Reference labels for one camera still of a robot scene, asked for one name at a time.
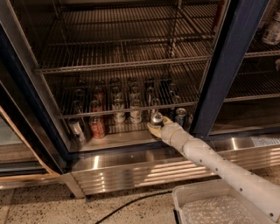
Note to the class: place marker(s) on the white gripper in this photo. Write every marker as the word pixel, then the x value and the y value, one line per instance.
pixel 168 130

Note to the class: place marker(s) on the silver can front left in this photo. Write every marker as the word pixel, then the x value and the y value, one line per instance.
pixel 75 127

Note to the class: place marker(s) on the blue silver can right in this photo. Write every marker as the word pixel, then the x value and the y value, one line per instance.
pixel 180 117

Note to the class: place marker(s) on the white orange can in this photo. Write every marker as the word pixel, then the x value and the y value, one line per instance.
pixel 118 107
pixel 135 113

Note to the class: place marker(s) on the white orange can left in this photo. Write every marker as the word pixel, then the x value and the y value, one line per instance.
pixel 118 107

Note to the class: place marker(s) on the white orange can right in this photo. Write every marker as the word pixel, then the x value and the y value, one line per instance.
pixel 135 113

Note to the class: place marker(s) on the red cola can front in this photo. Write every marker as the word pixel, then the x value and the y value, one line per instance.
pixel 97 126

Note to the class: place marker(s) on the white can upper right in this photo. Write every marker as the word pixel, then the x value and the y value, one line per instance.
pixel 271 35

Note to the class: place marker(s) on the right compartment wire shelf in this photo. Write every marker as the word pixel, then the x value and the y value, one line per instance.
pixel 259 75

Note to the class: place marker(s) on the lower wire fridge shelf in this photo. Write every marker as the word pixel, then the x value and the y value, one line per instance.
pixel 156 87

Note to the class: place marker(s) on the dark blue fridge door frame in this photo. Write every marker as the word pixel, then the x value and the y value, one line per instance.
pixel 239 27

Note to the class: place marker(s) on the stainless fridge base grille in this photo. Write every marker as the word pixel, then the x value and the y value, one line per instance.
pixel 155 163

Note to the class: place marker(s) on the red can second row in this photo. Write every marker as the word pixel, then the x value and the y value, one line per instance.
pixel 95 106

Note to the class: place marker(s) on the wire fridge shelf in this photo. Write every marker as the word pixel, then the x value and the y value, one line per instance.
pixel 128 36
pixel 156 87

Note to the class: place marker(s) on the open fridge door left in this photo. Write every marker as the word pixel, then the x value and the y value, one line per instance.
pixel 28 152

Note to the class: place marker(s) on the bubble wrap sheet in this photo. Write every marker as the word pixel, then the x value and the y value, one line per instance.
pixel 218 210

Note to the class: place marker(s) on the clear plastic bin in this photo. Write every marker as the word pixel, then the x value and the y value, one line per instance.
pixel 184 194

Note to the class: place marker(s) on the blue silver redbull can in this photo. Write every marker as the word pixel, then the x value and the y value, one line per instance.
pixel 156 119

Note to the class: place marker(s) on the upper wire fridge shelf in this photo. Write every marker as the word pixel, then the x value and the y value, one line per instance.
pixel 128 36

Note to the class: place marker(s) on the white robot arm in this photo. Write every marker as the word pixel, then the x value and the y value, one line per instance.
pixel 259 191

